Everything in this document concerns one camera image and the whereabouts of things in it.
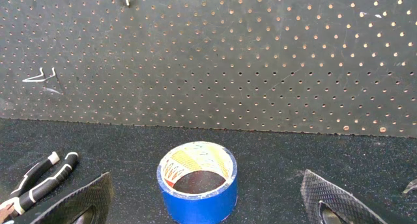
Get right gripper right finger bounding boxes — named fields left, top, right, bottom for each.
left=300, top=169, right=388, bottom=224

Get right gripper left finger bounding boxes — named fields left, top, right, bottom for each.
left=6, top=171, right=114, bottom=224

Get black and white pliers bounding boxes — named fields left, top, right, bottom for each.
left=0, top=151, right=79, bottom=224

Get roll of blue tape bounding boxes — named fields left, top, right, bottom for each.
left=156, top=141, right=238, bottom=224

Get black pegboard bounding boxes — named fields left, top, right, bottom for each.
left=0, top=0, right=417, bottom=139

